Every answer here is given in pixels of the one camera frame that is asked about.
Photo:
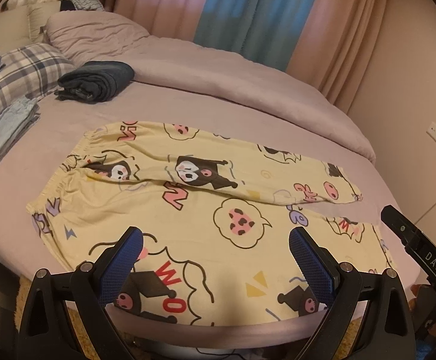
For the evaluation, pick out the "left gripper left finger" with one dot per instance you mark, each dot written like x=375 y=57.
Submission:
x=46 y=330

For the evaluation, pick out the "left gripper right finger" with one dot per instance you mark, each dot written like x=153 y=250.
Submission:
x=386 y=330

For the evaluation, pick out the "yellow cartoon print pants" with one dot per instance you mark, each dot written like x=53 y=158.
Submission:
x=215 y=214

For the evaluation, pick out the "pink bed mattress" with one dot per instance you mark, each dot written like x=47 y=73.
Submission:
x=30 y=164

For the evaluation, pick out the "folded light blue jeans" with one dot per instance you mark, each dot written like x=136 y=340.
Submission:
x=15 y=120

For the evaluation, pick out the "folded dark navy pants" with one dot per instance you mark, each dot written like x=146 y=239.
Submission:
x=95 y=81

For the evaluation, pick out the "pastel striped curtain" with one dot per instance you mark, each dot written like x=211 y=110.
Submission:
x=324 y=43

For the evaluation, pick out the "plaid pillow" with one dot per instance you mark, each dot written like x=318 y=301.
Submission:
x=32 y=72

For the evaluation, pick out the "pink duvet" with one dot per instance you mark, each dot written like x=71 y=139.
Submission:
x=84 y=36

